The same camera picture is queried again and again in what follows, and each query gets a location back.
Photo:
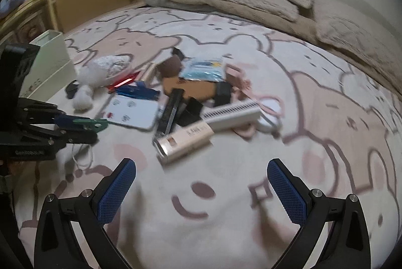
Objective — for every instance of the brown tape roll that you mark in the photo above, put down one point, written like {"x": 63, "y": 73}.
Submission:
{"x": 169, "y": 67}

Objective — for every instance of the beige fleece blanket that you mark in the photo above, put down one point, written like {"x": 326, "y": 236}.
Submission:
{"x": 307, "y": 24}

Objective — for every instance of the black round tin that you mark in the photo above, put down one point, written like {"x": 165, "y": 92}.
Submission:
{"x": 72, "y": 89}

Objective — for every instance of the cork board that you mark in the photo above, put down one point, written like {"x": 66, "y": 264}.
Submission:
{"x": 191, "y": 87}

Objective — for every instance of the blue tube box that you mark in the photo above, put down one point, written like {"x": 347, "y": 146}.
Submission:
{"x": 138, "y": 92}

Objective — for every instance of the pale blue mask packet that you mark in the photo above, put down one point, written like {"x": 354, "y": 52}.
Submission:
{"x": 204, "y": 69}

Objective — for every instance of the pink white scissors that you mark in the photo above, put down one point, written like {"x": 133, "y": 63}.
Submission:
{"x": 268, "y": 113}

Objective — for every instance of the white cardboard shoe box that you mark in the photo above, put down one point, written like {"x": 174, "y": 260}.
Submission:
{"x": 53, "y": 68}

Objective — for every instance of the white rounded card case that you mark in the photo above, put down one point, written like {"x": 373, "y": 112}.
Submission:
{"x": 132, "y": 110}

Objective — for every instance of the beige toothed harmonica box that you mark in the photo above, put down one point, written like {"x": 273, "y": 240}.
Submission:
{"x": 150, "y": 72}

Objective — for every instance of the black binder clip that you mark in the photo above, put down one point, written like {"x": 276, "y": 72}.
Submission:
{"x": 192, "y": 113}
{"x": 223, "y": 93}

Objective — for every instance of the black slim bar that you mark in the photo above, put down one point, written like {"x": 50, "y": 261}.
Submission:
{"x": 169, "y": 115}

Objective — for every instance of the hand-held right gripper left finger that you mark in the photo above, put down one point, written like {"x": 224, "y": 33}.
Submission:
{"x": 116, "y": 190}

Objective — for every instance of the grey folded blanket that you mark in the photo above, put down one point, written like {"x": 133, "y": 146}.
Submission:
{"x": 157, "y": 1}

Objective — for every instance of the green clip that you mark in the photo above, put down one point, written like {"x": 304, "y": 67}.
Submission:
{"x": 97, "y": 125}

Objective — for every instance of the printed animal blanket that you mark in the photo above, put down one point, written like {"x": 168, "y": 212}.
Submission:
{"x": 235, "y": 209}

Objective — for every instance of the beige slim box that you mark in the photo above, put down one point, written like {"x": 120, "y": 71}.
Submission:
{"x": 185, "y": 143}

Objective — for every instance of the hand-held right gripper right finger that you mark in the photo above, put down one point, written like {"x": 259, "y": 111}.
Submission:
{"x": 285, "y": 193}

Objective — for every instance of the white toothed comb box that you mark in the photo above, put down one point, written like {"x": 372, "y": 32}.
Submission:
{"x": 232, "y": 114}

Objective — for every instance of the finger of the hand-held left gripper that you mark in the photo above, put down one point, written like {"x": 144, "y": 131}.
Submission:
{"x": 78, "y": 138}
{"x": 64, "y": 122}

